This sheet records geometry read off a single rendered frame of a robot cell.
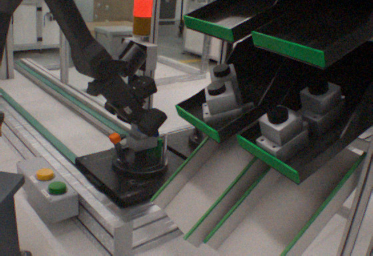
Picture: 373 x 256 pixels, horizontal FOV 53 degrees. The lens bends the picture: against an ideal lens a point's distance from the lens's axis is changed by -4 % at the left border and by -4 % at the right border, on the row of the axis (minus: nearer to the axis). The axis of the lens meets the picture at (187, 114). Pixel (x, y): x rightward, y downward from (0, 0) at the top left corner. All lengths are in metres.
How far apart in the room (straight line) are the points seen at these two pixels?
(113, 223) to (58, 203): 0.15
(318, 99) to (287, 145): 0.08
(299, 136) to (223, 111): 0.13
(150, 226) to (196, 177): 0.16
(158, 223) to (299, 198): 0.33
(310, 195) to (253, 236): 0.12
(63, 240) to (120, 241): 0.16
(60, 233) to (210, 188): 0.38
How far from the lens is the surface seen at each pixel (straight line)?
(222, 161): 0.77
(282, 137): 0.55
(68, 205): 0.90
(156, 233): 0.88
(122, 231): 0.81
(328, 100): 0.59
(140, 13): 1.08
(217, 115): 0.63
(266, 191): 0.71
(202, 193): 0.76
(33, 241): 0.94
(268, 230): 0.68
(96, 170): 0.97
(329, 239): 1.04
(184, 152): 1.08
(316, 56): 0.49
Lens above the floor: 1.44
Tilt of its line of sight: 21 degrees down
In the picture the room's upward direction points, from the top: 6 degrees clockwise
